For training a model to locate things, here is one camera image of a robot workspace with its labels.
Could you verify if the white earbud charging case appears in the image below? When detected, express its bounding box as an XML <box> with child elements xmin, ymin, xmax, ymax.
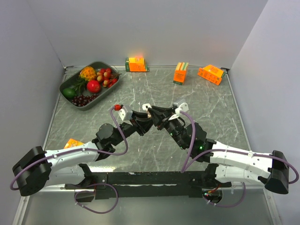
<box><xmin>142</xmin><ymin>104</ymin><xmax>151</xmax><ymax>112</ymax></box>

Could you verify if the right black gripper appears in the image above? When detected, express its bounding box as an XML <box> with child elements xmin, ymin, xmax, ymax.
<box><xmin>148</xmin><ymin>105</ymin><xmax>188</xmax><ymax>150</ymax></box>

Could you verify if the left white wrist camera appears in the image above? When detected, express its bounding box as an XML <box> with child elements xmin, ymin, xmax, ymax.
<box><xmin>114</xmin><ymin>105</ymin><xmax>133</xmax><ymax>121</ymax></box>

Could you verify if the green lime toy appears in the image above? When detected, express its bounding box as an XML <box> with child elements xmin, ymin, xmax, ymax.
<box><xmin>62</xmin><ymin>88</ymin><xmax>76</xmax><ymax>99</ymax></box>

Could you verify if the dark grape bunch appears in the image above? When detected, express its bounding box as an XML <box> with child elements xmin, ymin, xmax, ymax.
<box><xmin>71</xmin><ymin>94</ymin><xmax>98</xmax><ymax>107</ymax></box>

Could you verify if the red apple toy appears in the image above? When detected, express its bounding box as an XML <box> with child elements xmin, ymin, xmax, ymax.
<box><xmin>86</xmin><ymin>80</ymin><xmax>101</xmax><ymax>93</ymax></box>

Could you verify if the orange sponge box back middle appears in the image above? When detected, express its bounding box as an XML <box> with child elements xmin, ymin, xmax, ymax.
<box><xmin>173</xmin><ymin>62</ymin><xmax>189</xmax><ymax>85</ymax></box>

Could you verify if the orange sponge box back left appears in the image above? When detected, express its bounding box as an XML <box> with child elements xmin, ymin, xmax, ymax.
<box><xmin>125</xmin><ymin>57</ymin><xmax>149</xmax><ymax>72</ymax></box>

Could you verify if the orange sponge box back right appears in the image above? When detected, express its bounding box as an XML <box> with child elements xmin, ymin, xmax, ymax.
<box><xmin>197</xmin><ymin>65</ymin><xmax>225</xmax><ymax>85</ymax></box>

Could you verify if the red lychee bunch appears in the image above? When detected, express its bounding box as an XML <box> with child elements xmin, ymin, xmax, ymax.
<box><xmin>97</xmin><ymin>68</ymin><xmax>121</xmax><ymax>88</ymax></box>

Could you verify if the orange pineapple toy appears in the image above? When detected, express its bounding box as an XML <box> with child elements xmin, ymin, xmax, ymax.
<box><xmin>79</xmin><ymin>66</ymin><xmax>97</xmax><ymax>82</ymax></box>

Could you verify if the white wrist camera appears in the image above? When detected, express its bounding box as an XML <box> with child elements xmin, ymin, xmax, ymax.
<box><xmin>168</xmin><ymin>98</ymin><xmax>189</xmax><ymax>120</ymax></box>
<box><xmin>114</xmin><ymin>105</ymin><xmax>133</xmax><ymax>121</ymax></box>

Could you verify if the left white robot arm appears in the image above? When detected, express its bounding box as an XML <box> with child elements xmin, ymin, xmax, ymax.
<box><xmin>10</xmin><ymin>108</ymin><xmax>153</xmax><ymax>196</ymax></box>

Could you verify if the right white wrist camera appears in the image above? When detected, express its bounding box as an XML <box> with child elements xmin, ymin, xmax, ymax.
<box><xmin>168</xmin><ymin>98</ymin><xmax>189</xmax><ymax>120</ymax></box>

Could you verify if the orange sponge box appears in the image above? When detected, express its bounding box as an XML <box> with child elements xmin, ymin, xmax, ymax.
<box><xmin>125</xmin><ymin>57</ymin><xmax>149</xmax><ymax>72</ymax></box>
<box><xmin>197</xmin><ymin>65</ymin><xmax>225</xmax><ymax>85</ymax></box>
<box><xmin>64</xmin><ymin>138</ymin><xmax>84</xmax><ymax>149</ymax></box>
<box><xmin>173</xmin><ymin>62</ymin><xmax>189</xmax><ymax>85</ymax></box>

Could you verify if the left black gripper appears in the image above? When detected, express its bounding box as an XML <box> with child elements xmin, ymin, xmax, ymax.
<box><xmin>111</xmin><ymin>110</ymin><xmax>153</xmax><ymax>146</ymax></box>

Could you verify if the grey fruit tray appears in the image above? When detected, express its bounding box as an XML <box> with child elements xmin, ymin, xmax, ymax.
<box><xmin>60</xmin><ymin>61</ymin><xmax>120</xmax><ymax>111</ymax></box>

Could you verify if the orange sponge box front left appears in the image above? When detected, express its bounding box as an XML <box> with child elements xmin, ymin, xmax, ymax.
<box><xmin>64</xmin><ymin>138</ymin><xmax>84</xmax><ymax>149</ymax></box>

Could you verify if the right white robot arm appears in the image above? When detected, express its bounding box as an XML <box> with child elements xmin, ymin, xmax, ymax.
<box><xmin>142</xmin><ymin>102</ymin><xmax>289</xmax><ymax>195</ymax></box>

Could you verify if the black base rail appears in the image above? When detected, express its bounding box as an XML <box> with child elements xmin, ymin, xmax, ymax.
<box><xmin>65</xmin><ymin>171</ymin><xmax>232</xmax><ymax>200</ymax></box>

